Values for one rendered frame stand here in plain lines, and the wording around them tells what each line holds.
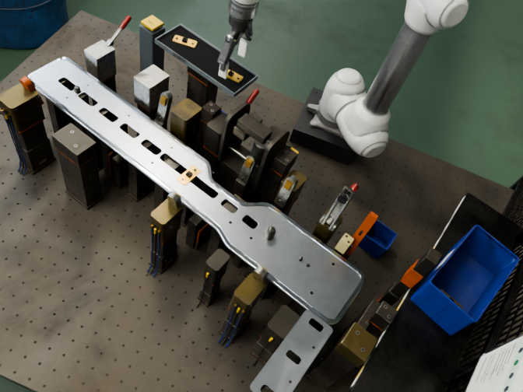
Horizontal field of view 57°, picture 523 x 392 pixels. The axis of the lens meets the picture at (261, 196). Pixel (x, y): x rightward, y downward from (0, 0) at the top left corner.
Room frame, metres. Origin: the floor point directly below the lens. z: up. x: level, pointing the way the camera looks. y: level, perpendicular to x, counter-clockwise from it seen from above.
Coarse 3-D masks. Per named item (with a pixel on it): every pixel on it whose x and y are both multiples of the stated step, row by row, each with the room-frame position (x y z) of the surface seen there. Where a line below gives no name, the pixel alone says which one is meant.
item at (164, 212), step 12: (168, 204) 0.77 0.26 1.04; (156, 216) 0.72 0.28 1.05; (168, 216) 0.73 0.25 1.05; (180, 216) 0.77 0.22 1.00; (156, 228) 0.70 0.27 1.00; (168, 228) 0.72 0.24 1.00; (156, 240) 0.72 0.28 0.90; (168, 240) 0.73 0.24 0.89; (156, 252) 0.72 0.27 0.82; (168, 252) 0.73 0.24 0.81; (156, 264) 0.71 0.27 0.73; (168, 264) 0.73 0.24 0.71
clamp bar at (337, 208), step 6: (342, 192) 0.91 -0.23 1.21; (348, 192) 0.92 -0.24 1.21; (354, 192) 0.92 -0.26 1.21; (336, 198) 0.91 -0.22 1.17; (342, 198) 0.88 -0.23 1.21; (348, 198) 0.90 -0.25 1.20; (336, 204) 0.91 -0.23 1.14; (342, 204) 0.91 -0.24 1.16; (330, 210) 0.90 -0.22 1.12; (336, 210) 0.90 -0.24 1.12; (342, 210) 0.89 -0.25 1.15; (336, 216) 0.89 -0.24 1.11; (324, 222) 0.89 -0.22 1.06; (330, 228) 0.88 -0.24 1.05
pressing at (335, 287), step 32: (64, 64) 1.23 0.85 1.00; (64, 96) 1.08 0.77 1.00; (96, 96) 1.13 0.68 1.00; (96, 128) 0.99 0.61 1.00; (160, 128) 1.08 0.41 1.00; (128, 160) 0.91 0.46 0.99; (160, 160) 0.95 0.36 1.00; (192, 160) 1.00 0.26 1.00; (192, 192) 0.87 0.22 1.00; (224, 192) 0.91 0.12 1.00; (224, 224) 0.80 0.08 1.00; (288, 224) 0.88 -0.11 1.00; (256, 256) 0.73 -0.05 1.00; (288, 256) 0.76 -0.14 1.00; (320, 256) 0.80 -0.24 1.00; (288, 288) 0.66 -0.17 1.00; (320, 288) 0.69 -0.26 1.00; (352, 288) 0.73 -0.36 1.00
